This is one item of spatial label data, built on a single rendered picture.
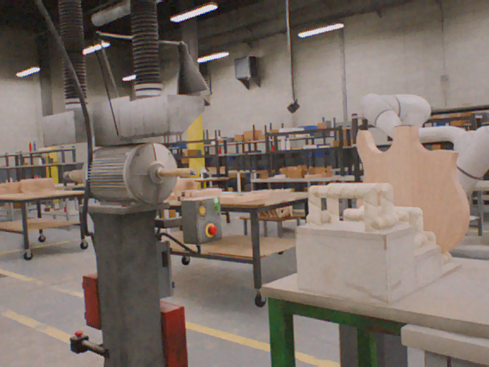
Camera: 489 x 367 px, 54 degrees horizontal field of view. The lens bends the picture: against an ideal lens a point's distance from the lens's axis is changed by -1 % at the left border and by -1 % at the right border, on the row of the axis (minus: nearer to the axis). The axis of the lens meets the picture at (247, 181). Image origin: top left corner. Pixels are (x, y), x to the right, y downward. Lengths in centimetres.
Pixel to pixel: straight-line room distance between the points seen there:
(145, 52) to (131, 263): 88
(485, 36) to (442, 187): 1146
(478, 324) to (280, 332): 55
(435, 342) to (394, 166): 61
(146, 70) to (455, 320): 133
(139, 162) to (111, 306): 67
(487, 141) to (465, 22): 1135
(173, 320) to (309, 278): 112
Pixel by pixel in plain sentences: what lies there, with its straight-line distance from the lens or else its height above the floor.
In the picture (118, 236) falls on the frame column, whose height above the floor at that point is 99.
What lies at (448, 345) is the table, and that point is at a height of 89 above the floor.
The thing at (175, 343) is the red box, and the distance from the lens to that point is 237.
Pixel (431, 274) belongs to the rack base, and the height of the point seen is 96.
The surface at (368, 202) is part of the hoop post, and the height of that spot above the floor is 117.
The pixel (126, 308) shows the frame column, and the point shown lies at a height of 68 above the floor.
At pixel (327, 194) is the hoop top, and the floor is 119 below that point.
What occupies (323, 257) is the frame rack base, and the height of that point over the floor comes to 103.
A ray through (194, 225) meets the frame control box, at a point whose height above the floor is 101.
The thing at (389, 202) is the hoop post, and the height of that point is 117.
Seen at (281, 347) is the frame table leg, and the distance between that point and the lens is 144.
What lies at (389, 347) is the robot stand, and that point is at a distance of 231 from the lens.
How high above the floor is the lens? 130
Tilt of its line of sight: 3 degrees down
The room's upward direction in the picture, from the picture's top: 3 degrees counter-clockwise
